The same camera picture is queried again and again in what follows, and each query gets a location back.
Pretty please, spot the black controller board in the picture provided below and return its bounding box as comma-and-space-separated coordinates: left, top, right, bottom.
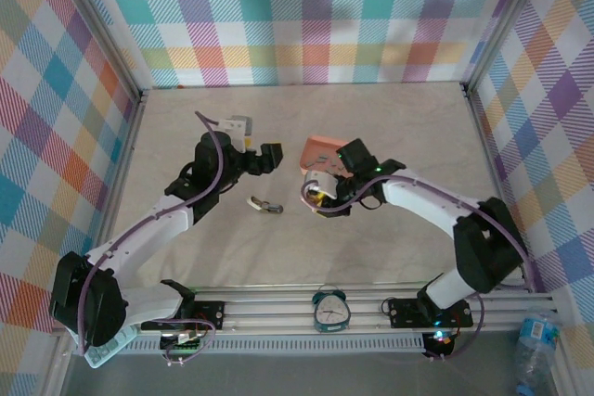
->
160, 331, 206, 354
424, 329, 457, 356

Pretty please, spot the aluminium frame post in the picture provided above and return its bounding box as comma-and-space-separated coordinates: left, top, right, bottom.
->
54, 0, 150, 101
462, 0, 554, 89

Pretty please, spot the aluminium side rail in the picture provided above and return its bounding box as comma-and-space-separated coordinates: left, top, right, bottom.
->
458, 83, 535, 291
81, 88, 150, 276

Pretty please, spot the aluminium mounting rail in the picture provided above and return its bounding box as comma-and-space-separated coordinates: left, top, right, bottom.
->
55, 280, 561, 337

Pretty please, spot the grey slotted cable duct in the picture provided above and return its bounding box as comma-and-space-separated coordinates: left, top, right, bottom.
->
115, 333, 427, 357

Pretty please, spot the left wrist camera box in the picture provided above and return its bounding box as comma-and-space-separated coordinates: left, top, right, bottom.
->
221, 115, 255, 154

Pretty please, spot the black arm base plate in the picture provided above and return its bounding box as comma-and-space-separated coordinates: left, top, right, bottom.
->
387, 297, 474, 330
138, 300, 227, 332

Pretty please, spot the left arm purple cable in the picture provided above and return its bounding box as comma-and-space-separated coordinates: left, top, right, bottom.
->
78, 110, 224, 367

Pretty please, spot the orange plastic tray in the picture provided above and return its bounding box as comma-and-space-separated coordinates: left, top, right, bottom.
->
300, 135, 355, 180

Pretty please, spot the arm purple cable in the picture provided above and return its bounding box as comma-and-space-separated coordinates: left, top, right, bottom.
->
300, 175, 538, 363
78, 110, 224, 367

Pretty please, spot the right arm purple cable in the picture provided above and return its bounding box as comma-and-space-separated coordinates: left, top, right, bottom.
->
300, 175, 538, 363

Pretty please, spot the teal alarm clock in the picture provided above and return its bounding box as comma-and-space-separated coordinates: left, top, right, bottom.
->
311, 284, 350, 335

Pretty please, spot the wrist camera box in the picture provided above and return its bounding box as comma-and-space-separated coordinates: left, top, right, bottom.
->
303, 170, 341, 198
221, 115, 255, 154

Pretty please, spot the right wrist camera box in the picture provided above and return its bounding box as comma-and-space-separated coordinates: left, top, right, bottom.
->
303, 170, 341, 198

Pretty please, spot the teal calculator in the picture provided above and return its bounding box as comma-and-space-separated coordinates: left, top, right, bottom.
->
84, 326, 138, 371

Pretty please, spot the clear plastic water bottle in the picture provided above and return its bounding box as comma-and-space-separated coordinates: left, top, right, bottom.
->
513, 306, 565, 396

